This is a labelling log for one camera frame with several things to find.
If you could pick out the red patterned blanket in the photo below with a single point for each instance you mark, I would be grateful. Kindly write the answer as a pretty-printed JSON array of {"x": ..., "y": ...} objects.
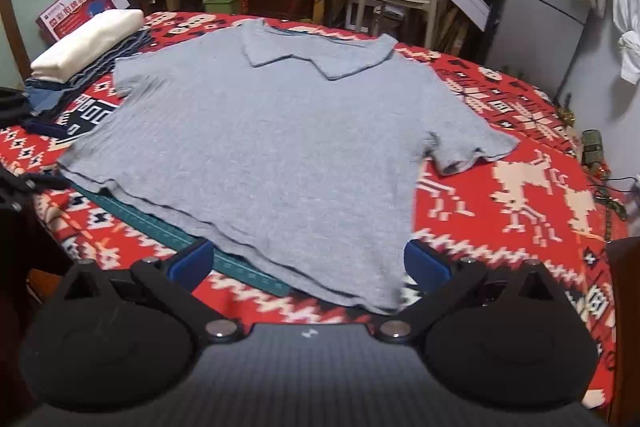
[{"x": 500, "y": 217}]

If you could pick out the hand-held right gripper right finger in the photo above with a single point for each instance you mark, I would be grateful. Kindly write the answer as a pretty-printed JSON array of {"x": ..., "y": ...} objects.
[{"x": 425, "y": 264}]

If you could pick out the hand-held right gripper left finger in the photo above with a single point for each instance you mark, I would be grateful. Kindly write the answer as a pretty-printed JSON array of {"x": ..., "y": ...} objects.
[{"x": 192, "y": 262}]

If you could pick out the grey refrigerator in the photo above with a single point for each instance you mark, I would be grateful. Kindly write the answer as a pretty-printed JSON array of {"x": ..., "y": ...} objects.
[{"x": 535, "y": 32}]

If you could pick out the white flat box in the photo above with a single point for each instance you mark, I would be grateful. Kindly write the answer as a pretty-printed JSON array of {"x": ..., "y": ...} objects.
[{"x": 467, "y": 4}]

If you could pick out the olive green pouch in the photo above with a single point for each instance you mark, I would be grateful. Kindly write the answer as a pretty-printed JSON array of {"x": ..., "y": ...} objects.
[{"x": 592, "y": 147}]

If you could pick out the green waste bin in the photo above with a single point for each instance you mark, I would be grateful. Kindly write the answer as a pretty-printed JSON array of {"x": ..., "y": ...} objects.
[{"x": 222, "y": 4}]

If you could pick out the folded blue jeans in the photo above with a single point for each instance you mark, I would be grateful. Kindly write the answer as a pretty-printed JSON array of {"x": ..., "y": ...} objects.
[{"x": 65, "y": 89}]

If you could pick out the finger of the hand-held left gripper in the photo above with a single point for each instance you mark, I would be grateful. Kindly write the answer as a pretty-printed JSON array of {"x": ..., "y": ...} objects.
[{"x": 50, "y": 183}]

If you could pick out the grey polo shirt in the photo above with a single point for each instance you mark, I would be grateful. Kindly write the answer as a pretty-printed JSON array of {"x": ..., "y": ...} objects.
[{"x": 275, "y": 147}]

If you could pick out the red blue printed cardboard box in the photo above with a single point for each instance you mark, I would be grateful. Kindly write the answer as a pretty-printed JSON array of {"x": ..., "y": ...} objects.
[{"x": 80, "y": 2}]

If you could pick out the green cutting mat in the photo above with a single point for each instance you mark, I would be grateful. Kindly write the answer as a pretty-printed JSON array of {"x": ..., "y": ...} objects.
[{"x": 165, "y": 227}]

